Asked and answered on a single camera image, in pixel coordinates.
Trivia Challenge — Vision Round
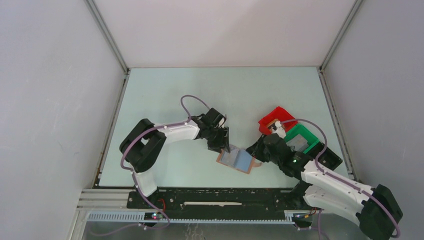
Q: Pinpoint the red plastic bin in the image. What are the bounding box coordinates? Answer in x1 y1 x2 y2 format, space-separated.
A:
258 106 294 135

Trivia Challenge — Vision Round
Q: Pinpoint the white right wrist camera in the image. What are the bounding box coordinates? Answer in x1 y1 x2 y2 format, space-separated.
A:
269 120 287 139

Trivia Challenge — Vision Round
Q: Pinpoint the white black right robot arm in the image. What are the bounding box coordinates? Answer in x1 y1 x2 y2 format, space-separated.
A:
246 133 403 240

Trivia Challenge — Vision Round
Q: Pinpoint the tan leather card holder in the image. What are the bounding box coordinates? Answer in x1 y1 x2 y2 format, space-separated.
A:
216 144 263 174

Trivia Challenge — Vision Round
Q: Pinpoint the green plastic bin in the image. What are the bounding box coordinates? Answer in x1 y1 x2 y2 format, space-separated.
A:
284 123 320 154

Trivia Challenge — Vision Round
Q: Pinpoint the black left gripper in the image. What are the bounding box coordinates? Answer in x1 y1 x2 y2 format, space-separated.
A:
206 126 231 155

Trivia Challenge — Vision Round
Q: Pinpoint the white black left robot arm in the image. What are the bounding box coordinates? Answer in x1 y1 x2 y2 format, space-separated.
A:
119 108 231 208

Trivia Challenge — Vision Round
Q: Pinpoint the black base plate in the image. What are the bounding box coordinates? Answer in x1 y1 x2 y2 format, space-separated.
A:
126 187 318 221

